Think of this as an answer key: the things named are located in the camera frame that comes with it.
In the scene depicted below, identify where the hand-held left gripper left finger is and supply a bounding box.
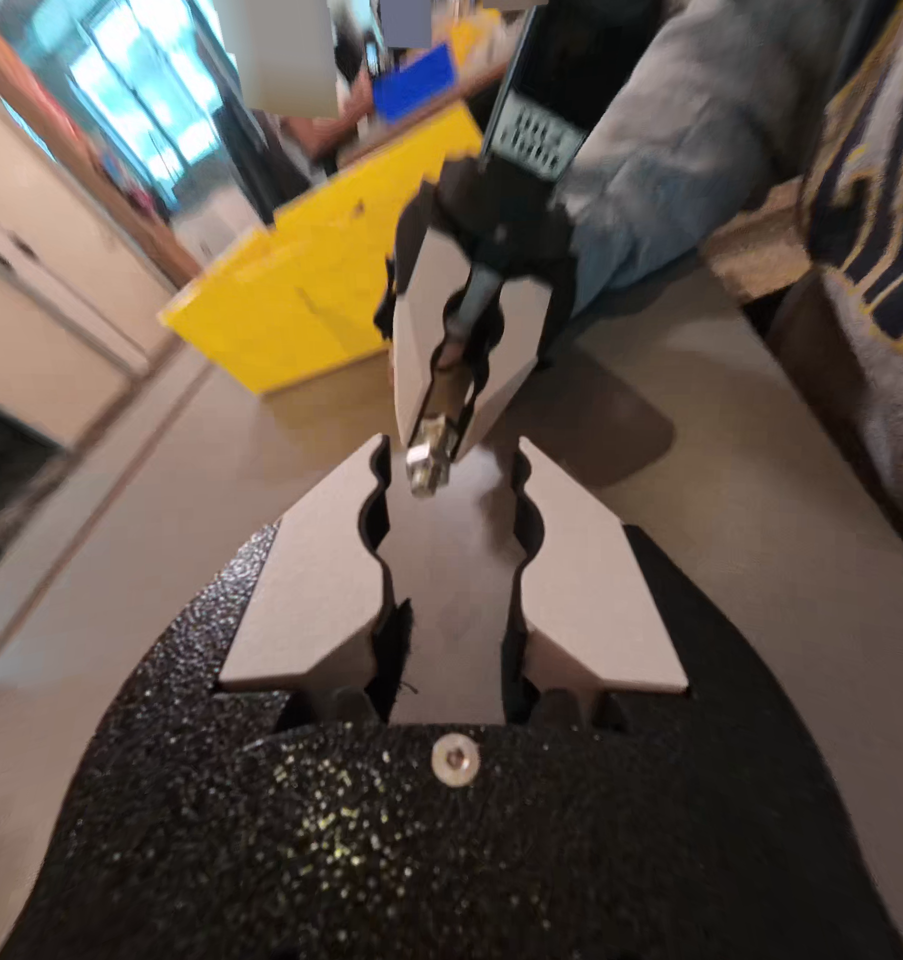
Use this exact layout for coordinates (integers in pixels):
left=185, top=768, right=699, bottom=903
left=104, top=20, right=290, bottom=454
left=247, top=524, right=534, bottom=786
left=217, top=432, right=415, bottom=725

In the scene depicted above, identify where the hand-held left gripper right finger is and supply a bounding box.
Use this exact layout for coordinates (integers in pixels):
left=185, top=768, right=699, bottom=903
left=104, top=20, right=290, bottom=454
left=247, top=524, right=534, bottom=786
left=500, top=436, right=690, bottom=726

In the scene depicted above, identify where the grey sweatshirt with navy letters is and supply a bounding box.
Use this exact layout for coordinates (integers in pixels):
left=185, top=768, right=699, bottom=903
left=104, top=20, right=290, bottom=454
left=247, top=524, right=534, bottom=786
left=744, top=0, right=903, bottom=571

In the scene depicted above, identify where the wooden table with black legs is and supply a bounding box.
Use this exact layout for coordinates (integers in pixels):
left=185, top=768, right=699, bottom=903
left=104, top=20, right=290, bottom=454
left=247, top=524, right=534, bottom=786
left=301, top=52, right=516, bottom=174

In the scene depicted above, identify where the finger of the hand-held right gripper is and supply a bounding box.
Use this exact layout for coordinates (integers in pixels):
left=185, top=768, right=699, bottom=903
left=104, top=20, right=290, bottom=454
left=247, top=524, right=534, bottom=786
left=448, top=273, right=556, bottom=462
left=391, top=223, right=477, bottom=451

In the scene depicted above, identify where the low blue plastic bin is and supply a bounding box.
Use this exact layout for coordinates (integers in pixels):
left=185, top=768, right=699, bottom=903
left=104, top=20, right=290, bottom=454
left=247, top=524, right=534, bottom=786
left=371, top=43, right=458, bottom=125

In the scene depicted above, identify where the steel hex bolt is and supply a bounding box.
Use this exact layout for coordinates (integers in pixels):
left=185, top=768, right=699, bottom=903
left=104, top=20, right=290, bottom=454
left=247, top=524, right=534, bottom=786
left=405, top=416, right=458, bottom=500

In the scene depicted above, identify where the yellow bin with black divider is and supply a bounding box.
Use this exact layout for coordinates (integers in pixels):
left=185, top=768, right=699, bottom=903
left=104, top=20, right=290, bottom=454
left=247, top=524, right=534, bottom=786
left=157, top=101, right=486, bottom=396

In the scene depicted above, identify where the small yellow bin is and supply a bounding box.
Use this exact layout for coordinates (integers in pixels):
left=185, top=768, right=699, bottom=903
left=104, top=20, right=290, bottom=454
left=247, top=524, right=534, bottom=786
left=444, top=7, right=501, bottom=65

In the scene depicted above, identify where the white door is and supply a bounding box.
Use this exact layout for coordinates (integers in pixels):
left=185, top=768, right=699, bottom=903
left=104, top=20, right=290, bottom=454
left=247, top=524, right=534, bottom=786
left=0, top=71, right=198, bottom=361
left=0, top=217, right=168, bottom=451

